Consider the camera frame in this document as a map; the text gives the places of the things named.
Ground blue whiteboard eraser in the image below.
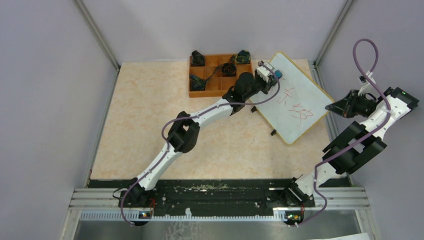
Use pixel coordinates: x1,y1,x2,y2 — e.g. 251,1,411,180
273,70,283,80

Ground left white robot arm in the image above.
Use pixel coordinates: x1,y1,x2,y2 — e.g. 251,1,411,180
120,69,283,207

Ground left aluminium corner post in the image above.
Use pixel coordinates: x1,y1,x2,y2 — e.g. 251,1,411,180
72,0,121,71

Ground orange compartment tray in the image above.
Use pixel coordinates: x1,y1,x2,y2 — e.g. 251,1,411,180
187,53,254,98

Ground aluminium front rail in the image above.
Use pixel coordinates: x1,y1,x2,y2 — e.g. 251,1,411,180
60,187,380,240

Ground dark rolled cloth top left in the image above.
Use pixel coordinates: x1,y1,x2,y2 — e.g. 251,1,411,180
190,50,206,67

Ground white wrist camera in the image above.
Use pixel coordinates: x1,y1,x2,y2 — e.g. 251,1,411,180
358,71,376,95
255,60,275,83

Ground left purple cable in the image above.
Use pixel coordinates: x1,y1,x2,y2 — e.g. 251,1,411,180
119,61,281,227

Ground dark rolled cloth top right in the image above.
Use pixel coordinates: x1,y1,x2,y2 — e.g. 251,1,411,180
234,50,251,65

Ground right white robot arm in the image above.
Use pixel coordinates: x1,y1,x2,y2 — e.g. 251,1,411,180
281,87,419,206

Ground dark rolled cloth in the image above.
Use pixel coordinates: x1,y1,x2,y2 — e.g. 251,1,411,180
234,50,251,65
190,50,206,67
189,74,207,92
221,62,237,77

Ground purple cable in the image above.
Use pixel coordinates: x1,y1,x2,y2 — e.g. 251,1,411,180
291,38,393,227
119,61,281,227

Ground right aluminium corner post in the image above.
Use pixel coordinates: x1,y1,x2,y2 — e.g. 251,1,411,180
313,0,357,68

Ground dark rolled cloth centre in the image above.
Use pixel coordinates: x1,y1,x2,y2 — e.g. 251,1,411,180
221,62,237,77

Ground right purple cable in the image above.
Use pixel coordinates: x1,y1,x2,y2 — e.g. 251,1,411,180
291,38,393,227

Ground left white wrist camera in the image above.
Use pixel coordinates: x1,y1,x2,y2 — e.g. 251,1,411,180
255,60,275,83

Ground yellow framed whiteboard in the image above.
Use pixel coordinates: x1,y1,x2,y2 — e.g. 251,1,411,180
249,51,334,145

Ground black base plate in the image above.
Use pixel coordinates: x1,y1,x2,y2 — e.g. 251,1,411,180
86,178,352,218

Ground aluminium corner post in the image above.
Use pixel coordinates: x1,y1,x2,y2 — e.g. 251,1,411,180
313,0,357,68
72,0,121,71

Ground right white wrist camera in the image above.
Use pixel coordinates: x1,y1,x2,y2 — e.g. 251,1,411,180
358,71,376,95

